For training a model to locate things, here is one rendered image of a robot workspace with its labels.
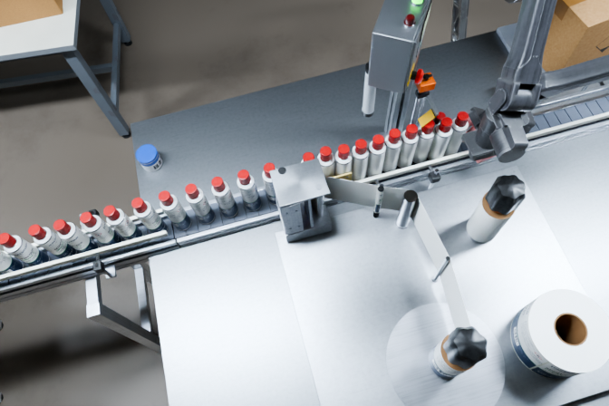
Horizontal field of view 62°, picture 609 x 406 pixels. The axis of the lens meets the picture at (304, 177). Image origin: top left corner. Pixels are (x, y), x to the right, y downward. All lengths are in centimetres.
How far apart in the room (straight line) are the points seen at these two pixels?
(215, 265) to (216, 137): 47
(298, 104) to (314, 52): 127
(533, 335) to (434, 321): 26
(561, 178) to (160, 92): 215
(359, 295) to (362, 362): 18
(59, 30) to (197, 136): 87
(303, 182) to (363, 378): 55
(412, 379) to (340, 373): 19
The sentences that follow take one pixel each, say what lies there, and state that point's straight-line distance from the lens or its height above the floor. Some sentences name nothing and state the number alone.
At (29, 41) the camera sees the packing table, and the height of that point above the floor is 78.
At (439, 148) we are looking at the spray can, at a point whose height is 98.
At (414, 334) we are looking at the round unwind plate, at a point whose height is 89.
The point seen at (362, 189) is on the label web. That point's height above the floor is 102.
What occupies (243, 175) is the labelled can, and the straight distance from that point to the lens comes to 143.
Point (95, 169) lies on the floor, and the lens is 293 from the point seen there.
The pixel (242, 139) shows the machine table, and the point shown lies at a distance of 179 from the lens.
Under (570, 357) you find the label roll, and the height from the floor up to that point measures 102.
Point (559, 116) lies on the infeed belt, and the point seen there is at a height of 88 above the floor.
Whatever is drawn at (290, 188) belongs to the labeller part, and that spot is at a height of 114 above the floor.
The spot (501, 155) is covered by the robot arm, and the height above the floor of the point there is 138.
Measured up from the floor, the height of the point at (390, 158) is 98.
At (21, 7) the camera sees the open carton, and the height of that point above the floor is 85.
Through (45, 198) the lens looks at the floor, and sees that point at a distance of 298.
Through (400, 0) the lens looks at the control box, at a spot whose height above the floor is 147.
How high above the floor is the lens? 233
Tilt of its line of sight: 63 degrees down
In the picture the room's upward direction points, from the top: 6 degrees counter-clockwise
